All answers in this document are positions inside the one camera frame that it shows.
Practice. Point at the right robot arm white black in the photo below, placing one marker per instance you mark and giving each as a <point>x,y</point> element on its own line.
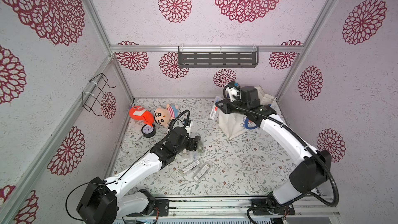
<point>312,175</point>

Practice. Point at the small black alarm clock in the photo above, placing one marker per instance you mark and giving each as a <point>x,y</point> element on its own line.
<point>148,130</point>

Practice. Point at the white canvas tote bag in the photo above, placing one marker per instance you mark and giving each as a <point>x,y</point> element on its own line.
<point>236,124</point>

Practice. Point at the red plush toy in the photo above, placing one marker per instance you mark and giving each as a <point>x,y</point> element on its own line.
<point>139,113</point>

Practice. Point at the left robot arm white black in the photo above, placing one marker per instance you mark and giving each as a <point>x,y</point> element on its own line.
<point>105,200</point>

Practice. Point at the clear compass box blue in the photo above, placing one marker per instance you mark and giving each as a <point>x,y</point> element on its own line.
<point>193,155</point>

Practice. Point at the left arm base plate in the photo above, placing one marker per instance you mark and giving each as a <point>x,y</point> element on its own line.
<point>157,208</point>

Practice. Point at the cartoon boy plush doll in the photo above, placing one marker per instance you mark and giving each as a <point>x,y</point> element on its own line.
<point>164,116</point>

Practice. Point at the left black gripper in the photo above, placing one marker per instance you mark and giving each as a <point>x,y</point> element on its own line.
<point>193,143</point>

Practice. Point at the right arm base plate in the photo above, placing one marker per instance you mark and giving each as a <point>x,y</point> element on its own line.
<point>264,206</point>

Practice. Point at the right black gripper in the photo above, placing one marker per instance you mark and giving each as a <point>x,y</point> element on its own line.
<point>224,106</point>

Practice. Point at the grey wall shelf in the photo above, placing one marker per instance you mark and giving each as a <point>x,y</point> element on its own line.
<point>219,59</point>

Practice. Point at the aluminium front rail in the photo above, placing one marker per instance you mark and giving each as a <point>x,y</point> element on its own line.
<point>237,206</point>

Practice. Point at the black wire wall rack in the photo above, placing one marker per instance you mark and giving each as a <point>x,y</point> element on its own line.
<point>99,100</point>

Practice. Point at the clear compass box red label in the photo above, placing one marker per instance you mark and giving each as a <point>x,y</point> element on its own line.
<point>213,112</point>

